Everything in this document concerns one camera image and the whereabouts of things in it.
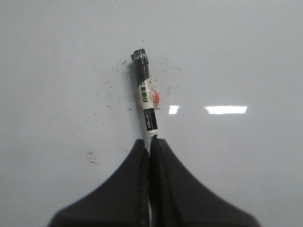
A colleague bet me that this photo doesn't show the white whiteboard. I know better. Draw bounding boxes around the white whiteboard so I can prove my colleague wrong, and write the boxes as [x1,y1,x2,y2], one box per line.
[0,0,303,227]

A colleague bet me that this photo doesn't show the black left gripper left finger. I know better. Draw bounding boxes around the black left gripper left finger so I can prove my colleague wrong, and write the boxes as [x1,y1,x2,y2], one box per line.
[49,140,150,227]

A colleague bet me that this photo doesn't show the black white whiteboard marker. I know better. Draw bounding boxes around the black white whiteboard marker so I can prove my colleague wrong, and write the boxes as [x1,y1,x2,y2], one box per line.
[131,49,159,143]

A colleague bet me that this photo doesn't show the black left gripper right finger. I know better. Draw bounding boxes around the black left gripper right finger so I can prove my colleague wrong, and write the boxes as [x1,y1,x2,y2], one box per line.
[149,136,260,227]

